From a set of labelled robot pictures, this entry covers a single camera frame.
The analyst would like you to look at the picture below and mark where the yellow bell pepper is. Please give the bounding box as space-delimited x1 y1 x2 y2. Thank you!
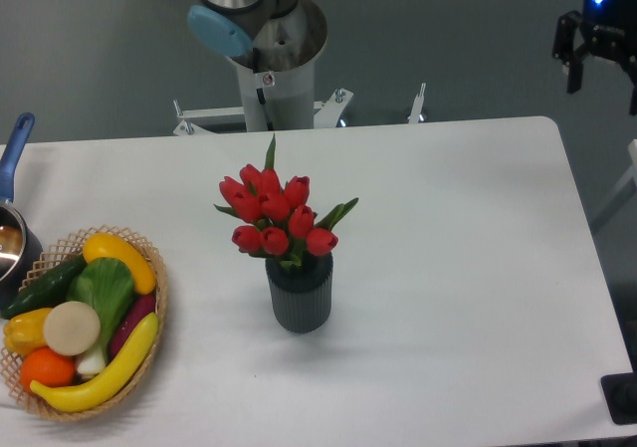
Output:
3 308 53 356

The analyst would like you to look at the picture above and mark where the blue handled saucepan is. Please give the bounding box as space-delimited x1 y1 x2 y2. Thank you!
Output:
1 112 43 309

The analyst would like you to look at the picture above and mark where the orange fruit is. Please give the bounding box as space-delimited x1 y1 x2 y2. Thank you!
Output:
20 347 76 393

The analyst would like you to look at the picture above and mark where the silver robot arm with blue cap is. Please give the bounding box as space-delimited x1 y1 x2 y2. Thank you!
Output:
187 0 636 131

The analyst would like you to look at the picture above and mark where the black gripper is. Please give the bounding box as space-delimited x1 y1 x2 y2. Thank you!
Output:
551 0 637 115

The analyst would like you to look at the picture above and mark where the red tulip bouquet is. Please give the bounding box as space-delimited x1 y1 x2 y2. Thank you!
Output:
216 138 358 273

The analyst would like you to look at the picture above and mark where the yellow squash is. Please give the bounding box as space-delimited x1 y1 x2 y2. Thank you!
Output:
82 232 156 295

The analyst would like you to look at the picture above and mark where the beige round disc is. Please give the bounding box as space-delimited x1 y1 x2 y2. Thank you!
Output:
43 301 101 356

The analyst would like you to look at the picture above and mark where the white frame at right edge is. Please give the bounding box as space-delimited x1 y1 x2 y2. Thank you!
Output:
589 139 636 236

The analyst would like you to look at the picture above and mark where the black clamp at table edge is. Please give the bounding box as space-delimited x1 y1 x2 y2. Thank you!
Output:
600 372 636 425

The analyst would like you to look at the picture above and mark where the woven wicker basket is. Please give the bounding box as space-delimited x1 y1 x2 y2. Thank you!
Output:
1 226 168 422

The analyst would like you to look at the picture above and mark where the dark grey ribbed vase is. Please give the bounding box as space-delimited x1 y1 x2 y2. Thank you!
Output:
265 254 333 334

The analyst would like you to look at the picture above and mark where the yellow banana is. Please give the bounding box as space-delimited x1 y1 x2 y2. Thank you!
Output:
30 313 159 413

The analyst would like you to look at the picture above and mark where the green bok choy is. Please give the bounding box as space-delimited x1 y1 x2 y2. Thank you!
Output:
66 258 134 380

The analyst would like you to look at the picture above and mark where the purple eggplant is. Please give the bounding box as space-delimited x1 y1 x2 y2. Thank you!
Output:
108 294 156 359

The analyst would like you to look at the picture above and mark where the dark green cucumber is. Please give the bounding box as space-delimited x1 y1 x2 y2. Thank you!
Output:
1 256 87 320

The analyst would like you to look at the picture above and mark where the white metal stand frame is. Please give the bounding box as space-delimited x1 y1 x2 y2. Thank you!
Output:
172 82 427 136

